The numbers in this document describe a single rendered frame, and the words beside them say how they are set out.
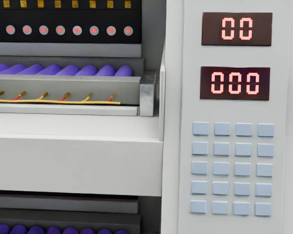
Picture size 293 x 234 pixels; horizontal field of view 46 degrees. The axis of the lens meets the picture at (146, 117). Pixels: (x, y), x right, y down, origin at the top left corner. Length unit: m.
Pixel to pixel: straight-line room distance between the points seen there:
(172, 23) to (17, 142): 0.14
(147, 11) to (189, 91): 0.23
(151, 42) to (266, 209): 0.27
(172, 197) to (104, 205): 0.20
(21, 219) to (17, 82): 0.19
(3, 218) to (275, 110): 0.34
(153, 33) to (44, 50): 0.14
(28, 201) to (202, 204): 0.27
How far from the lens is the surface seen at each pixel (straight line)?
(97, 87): 0.31
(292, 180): 0.26
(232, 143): 0.24
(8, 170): 0.28
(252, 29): 0.25
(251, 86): 0.24
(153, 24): 0.45
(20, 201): 0.47
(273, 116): 0.25
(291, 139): 0.26
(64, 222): 0.44
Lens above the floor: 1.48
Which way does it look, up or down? 3 degrees down
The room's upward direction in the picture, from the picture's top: 1 degrees clockwise
